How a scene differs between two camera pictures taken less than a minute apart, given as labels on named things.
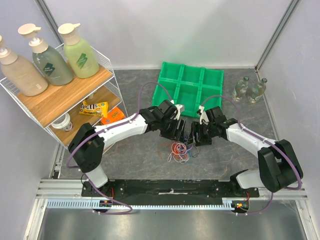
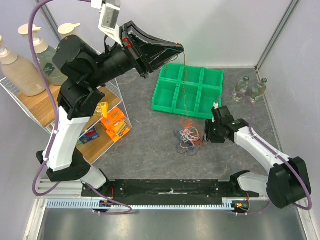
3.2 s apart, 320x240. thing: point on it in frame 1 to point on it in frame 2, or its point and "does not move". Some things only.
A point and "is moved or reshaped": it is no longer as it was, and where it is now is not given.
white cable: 179,151 is moved or reshaped
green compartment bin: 189,86 does not move
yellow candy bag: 100,109 does not move
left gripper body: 168,129 to 128,43
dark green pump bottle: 53,64 does not move
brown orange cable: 175,148 to 192,133
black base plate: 168,190 does not move
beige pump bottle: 22,73 does not move
